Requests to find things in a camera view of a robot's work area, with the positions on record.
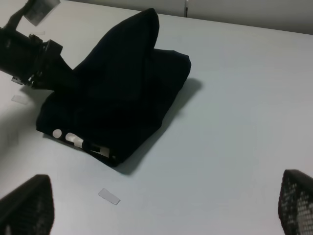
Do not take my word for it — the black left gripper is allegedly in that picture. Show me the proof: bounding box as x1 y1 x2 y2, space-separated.
29 34 78 91

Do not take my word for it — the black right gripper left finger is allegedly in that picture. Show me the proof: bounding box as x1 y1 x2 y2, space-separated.
0 174 55 235

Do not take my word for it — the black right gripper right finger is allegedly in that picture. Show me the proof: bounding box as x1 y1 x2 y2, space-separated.
278 169 313 235

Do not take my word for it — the black short sleeve t-shirt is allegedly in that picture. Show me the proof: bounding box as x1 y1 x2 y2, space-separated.
36 8 191 167

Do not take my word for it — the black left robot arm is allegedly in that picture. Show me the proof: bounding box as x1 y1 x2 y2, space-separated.
0 28 80 91

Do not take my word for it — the clear tape strip far right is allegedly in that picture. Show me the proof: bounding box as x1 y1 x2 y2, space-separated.
31 31 45 36

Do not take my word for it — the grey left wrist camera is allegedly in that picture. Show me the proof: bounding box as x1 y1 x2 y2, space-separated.
24 0 61 26

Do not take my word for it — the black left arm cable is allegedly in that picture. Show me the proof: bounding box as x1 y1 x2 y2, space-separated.
4 0 36 31

